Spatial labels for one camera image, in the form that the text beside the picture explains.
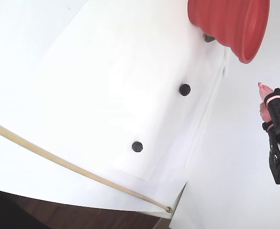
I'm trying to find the white paper sheet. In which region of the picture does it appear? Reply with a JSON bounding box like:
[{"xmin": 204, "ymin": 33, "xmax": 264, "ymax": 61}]
[{"xmin": 0, "ymin": 0, "xmax": 228, "ymax": 181}]

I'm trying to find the dark blueberry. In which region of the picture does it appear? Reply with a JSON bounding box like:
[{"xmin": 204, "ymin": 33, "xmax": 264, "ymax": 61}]
[
  {"xmin": 179, "ymin": 83, "xmax": 191, "ymax": 97},
  {"xmin": 131, "ymin": 141, "xmax": 144, "ymax": 153}
]

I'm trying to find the red collapsible silicone cup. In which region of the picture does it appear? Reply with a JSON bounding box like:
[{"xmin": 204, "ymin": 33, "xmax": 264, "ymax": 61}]
[{"xmin": 187, "ymin": 0, "xmax": 271, "ymax": 64}]

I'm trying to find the oval olive green leaf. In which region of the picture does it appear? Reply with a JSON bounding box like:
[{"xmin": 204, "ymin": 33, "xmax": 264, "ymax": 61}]
[{"xmin": 203, "ymin": 33, "xmax": 216, "ymax": 43}]

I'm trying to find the long thin wooden stick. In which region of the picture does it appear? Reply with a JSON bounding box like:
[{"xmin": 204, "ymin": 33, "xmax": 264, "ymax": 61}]
[{"xmin": 0, "ymin": 117, "xmax": 173, "ymax": 213}]

